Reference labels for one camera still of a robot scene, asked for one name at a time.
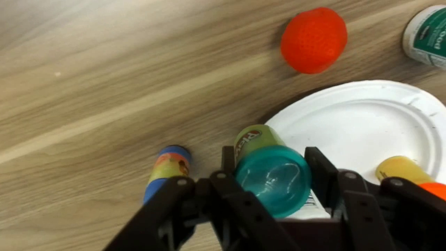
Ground white paper plate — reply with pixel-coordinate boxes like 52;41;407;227
264;79;446;220

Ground white pill bottle green label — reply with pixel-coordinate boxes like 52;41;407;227
402;4;446;69

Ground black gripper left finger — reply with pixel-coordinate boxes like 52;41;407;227
103;144;298;251

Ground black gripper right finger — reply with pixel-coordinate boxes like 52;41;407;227
304;146;446;251

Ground teal-lid play-doh tub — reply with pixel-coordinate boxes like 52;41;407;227
233;122;312;220

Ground red ball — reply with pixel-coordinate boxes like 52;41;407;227
279;5;349;75

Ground blue toy bowling pin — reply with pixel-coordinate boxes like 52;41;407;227
142;144;193;206

